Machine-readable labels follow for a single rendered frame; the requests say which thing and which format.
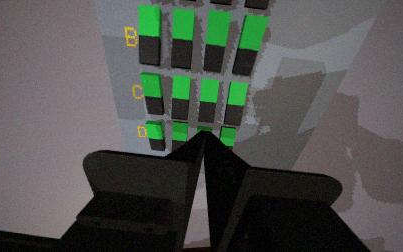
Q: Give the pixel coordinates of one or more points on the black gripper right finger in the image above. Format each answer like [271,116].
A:
[230,181]

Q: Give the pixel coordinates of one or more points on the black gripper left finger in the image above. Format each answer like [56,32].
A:
[173,177]

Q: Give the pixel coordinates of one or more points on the grey switch panel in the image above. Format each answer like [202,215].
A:
[258,74]

